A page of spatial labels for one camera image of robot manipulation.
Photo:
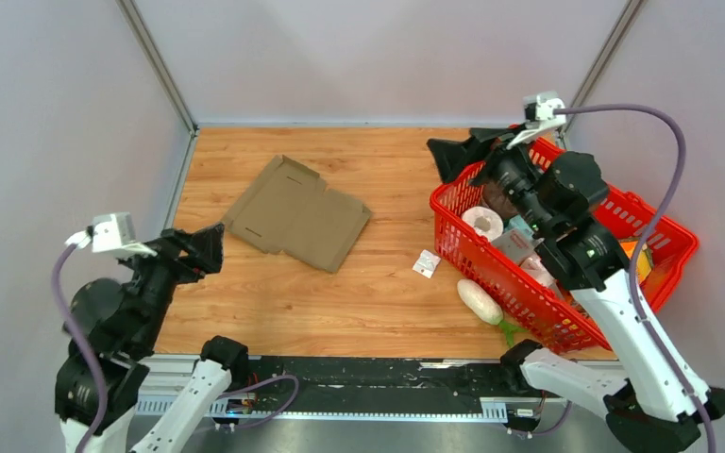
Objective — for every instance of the white tissue roll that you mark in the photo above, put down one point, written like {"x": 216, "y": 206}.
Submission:
{"x": 485, "y": 222}

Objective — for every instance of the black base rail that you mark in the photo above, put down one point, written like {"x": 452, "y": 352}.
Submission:
{"x": 382, "y": 389}

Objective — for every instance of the brown round chocolate cake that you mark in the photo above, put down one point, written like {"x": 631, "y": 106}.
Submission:
{"x": 496, "y": 200}

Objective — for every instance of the brown cardboard box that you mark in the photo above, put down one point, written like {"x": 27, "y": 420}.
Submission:
{"x": 289, "y": 208}

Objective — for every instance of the orange sponge pack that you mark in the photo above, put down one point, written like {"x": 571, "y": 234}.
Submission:
{"x": 645, "y": 263}

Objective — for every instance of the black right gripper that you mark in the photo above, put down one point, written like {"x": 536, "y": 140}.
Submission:
{"x": 451, "y": 155}

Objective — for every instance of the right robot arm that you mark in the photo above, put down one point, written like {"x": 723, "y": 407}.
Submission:
{"x": 661, "y": 405}

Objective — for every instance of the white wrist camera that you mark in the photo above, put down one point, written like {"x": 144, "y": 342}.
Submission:
{"x": 540, "y": 117}
{"x": 111, "y": 234}

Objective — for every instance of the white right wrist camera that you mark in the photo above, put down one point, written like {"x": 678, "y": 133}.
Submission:
{"x": 540, "y": 117}

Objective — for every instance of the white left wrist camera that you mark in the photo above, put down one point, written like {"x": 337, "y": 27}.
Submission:
{"x": 111, "y": 234}

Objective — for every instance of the small white packet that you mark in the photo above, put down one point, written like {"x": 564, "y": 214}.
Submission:
{"x": 426, "y": 264}

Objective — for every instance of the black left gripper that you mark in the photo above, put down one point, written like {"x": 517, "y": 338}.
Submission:
{"x": 205, "y": 250}

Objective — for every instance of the teal small box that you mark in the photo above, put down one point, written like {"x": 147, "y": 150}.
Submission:
{"x": 518, "y": 228}

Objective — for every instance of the pink transparent packet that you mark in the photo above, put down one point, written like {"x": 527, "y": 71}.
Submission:
{"x": 516, "y": 245}

